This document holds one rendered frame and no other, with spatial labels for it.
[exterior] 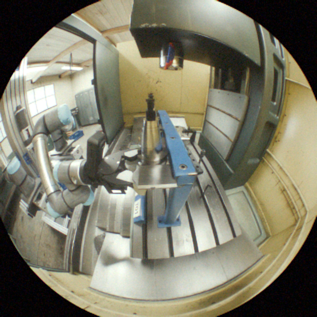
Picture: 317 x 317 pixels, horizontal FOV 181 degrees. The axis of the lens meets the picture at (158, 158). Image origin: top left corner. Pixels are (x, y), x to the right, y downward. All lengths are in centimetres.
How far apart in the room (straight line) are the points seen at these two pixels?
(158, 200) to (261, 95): 82
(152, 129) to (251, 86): 71
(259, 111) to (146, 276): 102
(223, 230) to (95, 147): 55
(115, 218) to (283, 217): 128
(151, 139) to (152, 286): 57
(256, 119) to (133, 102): 162
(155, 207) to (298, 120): 111
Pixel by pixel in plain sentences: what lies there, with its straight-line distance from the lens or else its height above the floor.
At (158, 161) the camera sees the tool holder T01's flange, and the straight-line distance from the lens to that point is 18.
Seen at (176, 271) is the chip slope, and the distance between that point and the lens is 57.
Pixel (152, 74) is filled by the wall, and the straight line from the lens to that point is 174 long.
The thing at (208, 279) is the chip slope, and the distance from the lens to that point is 60.
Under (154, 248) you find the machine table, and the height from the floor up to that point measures 90.
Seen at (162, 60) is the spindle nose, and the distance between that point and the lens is 70.
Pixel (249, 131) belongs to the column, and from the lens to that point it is 73.
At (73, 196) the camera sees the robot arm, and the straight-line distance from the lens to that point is 41.
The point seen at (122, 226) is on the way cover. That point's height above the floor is 73.
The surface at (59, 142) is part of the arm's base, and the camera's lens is 101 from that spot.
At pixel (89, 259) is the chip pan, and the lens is 83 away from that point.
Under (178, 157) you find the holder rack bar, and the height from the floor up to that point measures 123.
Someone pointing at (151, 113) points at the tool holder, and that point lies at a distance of 16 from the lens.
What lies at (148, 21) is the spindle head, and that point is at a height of 166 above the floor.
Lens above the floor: 134
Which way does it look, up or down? 39 degrees down
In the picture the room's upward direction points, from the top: straight up
